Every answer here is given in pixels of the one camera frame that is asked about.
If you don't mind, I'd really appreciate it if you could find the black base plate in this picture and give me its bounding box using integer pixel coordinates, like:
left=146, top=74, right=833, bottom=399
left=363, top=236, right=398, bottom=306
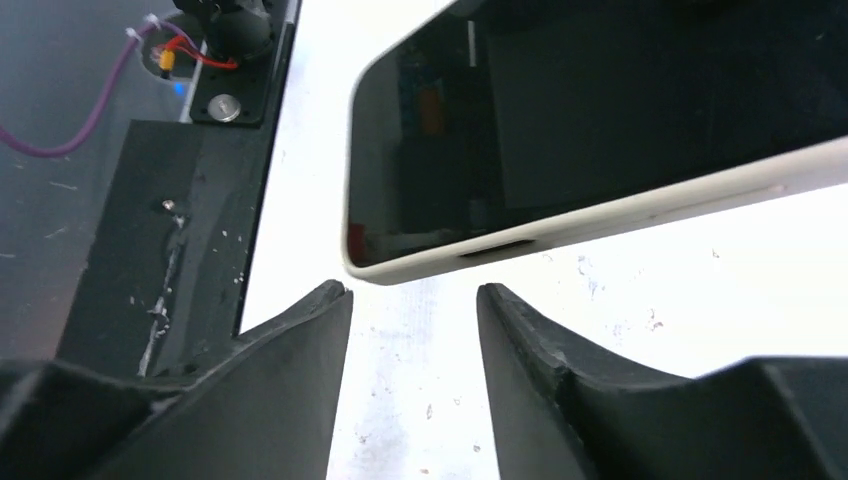
left=57, top=1, right=300, bottom=377

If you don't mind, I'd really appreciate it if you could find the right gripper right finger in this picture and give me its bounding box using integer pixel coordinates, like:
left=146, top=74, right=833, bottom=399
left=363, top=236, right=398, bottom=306
left=476, top=284, right=847, bottom=479

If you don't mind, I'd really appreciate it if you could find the phone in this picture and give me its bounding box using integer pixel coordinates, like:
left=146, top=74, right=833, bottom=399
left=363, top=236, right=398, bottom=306
left=342, top=1, right=847, bottom=285

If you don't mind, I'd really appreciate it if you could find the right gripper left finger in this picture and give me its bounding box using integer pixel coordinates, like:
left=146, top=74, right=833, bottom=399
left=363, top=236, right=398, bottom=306
left=1, top=280, right=353, bottom=479

